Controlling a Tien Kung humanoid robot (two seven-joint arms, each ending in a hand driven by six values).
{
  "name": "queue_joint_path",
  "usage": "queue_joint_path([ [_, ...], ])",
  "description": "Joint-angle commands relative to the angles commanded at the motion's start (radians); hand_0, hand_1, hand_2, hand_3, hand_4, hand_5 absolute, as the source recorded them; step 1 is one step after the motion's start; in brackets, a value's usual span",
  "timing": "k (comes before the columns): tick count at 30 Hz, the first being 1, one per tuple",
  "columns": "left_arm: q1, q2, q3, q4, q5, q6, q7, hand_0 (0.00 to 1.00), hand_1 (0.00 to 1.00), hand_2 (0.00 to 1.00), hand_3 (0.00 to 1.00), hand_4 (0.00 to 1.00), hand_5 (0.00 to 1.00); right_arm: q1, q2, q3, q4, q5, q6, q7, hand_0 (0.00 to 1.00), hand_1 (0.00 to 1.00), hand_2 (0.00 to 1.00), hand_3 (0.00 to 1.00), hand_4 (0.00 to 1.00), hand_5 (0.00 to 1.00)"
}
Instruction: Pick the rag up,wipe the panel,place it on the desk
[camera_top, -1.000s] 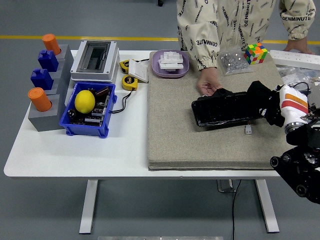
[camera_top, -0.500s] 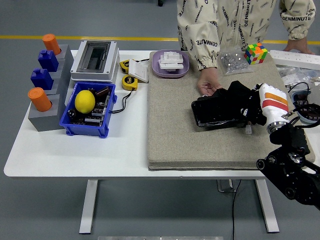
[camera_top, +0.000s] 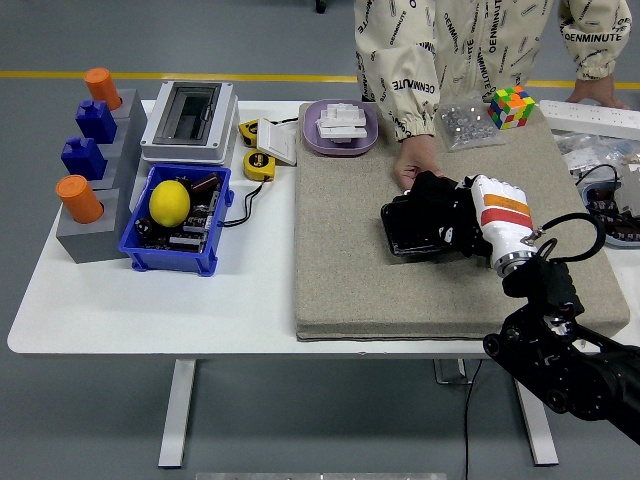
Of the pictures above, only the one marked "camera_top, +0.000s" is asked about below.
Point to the person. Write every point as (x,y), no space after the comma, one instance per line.
(470,45)

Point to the grey-brown mat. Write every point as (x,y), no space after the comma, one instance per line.
(360,300)

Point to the small yellow tape measure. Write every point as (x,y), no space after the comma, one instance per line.
(248,131)

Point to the white table leg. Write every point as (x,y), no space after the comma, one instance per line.
(540,435)
(177,415)

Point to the light blue dish of capacitors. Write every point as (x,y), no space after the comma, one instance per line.
(617,240)

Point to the brown cylindrical capacitor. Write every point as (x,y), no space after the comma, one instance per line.
(206,181)

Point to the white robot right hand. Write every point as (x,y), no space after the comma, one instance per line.
(505,215)

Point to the yellow lemon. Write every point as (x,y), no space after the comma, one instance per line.
(170,204)

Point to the person's left forearm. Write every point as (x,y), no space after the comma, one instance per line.
(597,40)

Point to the colourful puzzle cube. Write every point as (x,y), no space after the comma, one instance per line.
(511,107)

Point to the dark circuit board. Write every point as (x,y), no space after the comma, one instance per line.
(197,225)

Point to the white power strip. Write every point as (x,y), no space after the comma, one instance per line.
(575,116)

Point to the blue plastic bin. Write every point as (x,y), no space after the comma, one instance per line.
(167,260)

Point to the grey stepped block holder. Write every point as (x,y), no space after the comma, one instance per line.
(90,245)

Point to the person's left hand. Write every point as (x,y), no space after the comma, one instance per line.
(595,92)

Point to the purple dish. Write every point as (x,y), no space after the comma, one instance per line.
(312,135)

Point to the black glossy panel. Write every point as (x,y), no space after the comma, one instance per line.
(405,225)

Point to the metal bracket under table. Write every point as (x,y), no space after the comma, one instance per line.
(442,375)

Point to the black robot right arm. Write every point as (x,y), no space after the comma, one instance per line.
(570,350)

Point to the clear bag of metal nuts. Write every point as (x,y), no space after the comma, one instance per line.
(470,127)

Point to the white wall switch plate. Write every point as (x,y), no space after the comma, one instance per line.
(280,145)

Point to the large yellow tape measure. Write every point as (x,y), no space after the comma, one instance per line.
(258,164)

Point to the grey metal block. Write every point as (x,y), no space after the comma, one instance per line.
(631,192)

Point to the orange cylinder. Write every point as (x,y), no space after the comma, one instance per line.
(102,89)
(80,200)

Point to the person's right hand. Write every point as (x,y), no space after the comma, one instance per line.
(417,155)

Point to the grey electrical enclosure box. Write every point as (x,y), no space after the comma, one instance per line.
(220,125)

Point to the white switch parts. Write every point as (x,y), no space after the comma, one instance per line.
(342,122)

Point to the black chair caster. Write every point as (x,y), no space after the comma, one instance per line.
(321,5)

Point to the person's right forearm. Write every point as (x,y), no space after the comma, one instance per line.
(397,87)

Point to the blue plastic block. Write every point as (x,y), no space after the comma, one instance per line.
(85,159)
(97,122)

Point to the clear plastic bags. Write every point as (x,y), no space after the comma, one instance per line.
(590,150)

